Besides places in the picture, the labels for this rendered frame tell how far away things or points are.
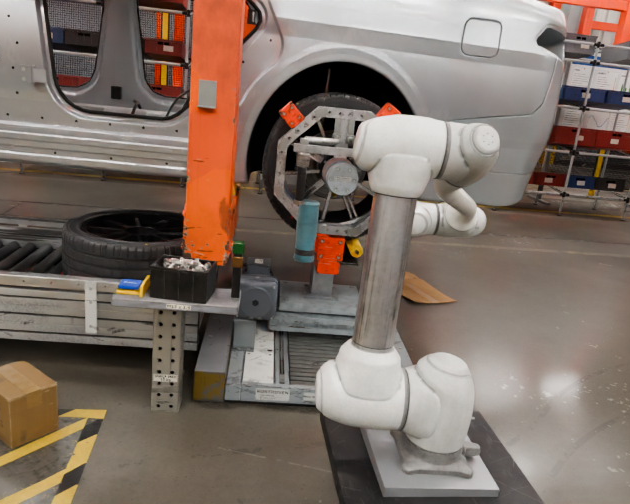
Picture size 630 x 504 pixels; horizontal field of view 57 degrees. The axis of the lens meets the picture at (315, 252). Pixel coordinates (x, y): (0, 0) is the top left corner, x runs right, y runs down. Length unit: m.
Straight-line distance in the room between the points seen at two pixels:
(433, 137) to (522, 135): 1.56
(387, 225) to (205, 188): 0.97
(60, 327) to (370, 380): 1.47
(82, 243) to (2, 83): 0.78
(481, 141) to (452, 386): 0.57
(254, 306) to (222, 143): 0.71
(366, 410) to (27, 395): 1.14
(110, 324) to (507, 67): 2.00
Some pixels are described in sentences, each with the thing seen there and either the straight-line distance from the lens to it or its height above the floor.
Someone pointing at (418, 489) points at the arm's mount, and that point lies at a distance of 1.51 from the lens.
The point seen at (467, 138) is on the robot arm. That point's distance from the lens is 1.30.
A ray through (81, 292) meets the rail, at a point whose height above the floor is 0.34.
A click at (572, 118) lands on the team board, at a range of 8.13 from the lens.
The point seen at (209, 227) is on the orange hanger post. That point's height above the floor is 0.67.
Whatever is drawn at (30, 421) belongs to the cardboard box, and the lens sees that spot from 2.16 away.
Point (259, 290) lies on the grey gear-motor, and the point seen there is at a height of 0.38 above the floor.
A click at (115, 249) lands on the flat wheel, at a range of 2.46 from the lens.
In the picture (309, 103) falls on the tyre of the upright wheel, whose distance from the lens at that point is 2.53.
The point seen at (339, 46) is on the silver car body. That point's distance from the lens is 2.61.
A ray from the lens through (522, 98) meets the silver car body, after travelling 2.82.
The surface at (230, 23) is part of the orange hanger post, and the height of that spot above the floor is 1.37.
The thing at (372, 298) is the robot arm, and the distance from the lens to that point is 1.36.
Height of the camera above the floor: 1.23
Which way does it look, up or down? 17 degrees down
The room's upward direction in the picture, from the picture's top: 6 degrees clockwise
